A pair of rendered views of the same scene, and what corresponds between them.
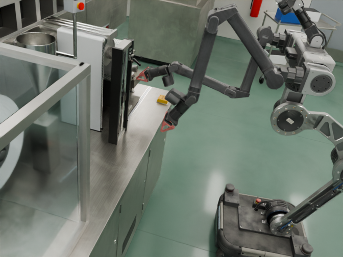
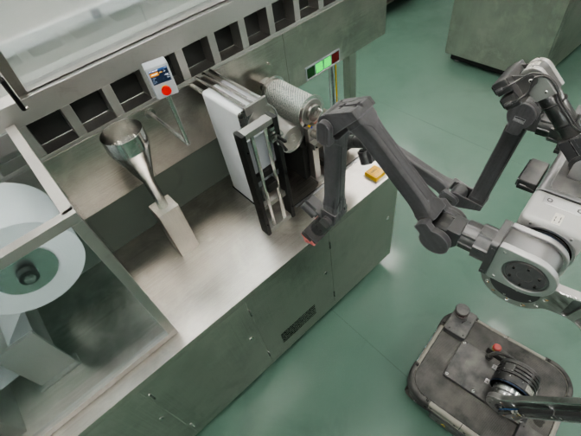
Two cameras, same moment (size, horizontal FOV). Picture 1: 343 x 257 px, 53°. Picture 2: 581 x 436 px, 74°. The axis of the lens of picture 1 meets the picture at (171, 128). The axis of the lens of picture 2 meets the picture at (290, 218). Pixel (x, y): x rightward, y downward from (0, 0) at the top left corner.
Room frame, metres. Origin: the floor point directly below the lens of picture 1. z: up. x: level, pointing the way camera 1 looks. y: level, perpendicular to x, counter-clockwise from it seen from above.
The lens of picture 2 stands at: (0.84, -0.58, 2.22)
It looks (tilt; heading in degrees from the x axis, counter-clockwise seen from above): 49 degrees down; 48
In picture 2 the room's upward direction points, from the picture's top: 11 degrees counter-clockwise
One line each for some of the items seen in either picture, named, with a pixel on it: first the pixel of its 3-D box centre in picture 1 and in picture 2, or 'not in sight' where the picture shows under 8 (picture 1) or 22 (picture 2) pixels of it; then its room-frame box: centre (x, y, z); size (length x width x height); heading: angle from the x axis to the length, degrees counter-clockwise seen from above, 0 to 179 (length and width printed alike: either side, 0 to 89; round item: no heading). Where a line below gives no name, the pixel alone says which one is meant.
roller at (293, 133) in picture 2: not in sight; (274, 128); (1.82, 0.48, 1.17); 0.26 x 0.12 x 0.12; 81
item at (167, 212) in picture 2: not in sight; (162, 202); (1.22, 0.56, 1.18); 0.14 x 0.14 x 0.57
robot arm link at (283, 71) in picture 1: (276, 77); (446, 233); (1.47, -0.43, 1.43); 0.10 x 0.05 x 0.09; 88
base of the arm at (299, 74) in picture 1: (294, 76); (481, 240); (1.47, -0.51, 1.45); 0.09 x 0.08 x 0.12; 178
